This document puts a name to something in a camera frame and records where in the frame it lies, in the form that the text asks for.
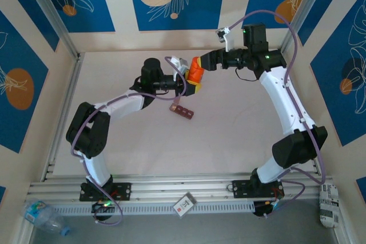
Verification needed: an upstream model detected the brown weekly pill organizer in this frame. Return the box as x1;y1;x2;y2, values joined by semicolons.
169;98;195;121

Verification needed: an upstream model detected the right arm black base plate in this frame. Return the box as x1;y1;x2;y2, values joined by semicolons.
232;179;285;199

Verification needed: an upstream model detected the aluminium frame post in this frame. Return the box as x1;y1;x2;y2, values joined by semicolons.
279;0;329;57
20;0;80;59

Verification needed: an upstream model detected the clear plastic water bottle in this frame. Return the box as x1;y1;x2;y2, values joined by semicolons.
21;199;72;238

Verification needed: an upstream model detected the controller board with LED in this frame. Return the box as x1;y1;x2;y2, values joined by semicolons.
91;198;118;214
253;200;283;217

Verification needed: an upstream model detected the orange pill bottle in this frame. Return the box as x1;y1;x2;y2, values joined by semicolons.
186;57;205;85

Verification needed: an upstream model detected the white red card badge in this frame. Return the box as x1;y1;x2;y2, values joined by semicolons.
173;191;198;218

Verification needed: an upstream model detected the newspaper wrapped bundle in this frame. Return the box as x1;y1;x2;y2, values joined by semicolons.
319;183;341;229

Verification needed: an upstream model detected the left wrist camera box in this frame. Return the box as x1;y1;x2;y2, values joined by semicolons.
170;55;190;75

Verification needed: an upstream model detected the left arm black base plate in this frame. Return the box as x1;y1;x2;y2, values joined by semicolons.
79;182;132;202

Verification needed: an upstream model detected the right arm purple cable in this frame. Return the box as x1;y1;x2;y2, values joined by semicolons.
225;9;327;219

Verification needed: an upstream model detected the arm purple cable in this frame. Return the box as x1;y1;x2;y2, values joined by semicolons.
225;9;327;219
70;56;189;226

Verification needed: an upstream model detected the aluminium mounting rail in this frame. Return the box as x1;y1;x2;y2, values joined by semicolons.
25;173;335;202

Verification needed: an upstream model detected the white slotted cable duct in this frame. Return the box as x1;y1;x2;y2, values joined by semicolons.
51;200;256;217

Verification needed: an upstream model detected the aluminium side rail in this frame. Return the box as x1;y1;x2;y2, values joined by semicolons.
41;52;84;182
279;51;321;175

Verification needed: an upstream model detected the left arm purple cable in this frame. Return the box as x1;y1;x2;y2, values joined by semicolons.
70;56;189;226

